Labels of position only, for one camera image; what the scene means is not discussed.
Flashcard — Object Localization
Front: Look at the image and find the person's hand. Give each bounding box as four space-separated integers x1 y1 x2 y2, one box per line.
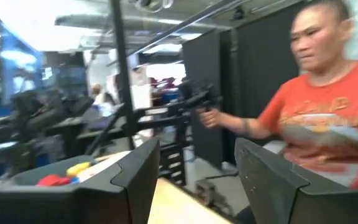
197 108 226 129

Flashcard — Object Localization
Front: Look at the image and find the person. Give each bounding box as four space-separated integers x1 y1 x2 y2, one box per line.
196 0 358 190
91 83 106 106

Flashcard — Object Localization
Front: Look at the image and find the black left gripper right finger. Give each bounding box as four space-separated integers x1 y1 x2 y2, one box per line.
234 138 358 224

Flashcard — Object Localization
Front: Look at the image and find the black folding partition screen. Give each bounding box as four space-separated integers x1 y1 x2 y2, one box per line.
181 0 310 170

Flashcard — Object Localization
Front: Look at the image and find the person's forearm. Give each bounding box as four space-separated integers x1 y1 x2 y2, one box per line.
222 113 273 140

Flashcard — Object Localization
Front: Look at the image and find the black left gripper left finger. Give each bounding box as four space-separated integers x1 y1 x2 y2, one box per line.
0 138 161 224

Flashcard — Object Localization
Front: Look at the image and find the black metal table frame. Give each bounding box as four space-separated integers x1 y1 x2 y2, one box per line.
84 0 248 156

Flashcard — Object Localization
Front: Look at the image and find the dark teal plastic bin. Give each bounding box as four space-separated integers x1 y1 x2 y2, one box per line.
7 154 130 191

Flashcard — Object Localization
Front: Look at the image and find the small red building block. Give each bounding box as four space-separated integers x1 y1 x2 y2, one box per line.
35 174 71 187

